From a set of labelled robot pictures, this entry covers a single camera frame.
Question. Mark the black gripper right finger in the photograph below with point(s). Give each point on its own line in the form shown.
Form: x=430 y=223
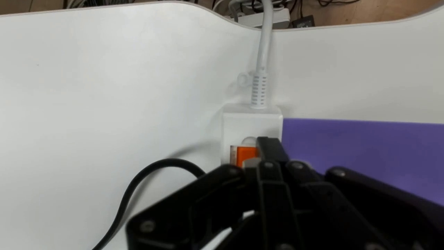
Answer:
x=324 y=212

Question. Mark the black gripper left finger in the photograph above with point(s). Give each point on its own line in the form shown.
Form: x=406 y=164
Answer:
x=203 y=208

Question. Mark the purple mat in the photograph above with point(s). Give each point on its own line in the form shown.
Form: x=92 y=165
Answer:
x=370 y=147

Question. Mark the black floor power adapter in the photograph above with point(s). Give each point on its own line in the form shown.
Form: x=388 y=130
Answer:
x=303 y=20

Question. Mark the white floor power adapter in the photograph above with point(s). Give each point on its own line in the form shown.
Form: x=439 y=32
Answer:
x=278 y=16

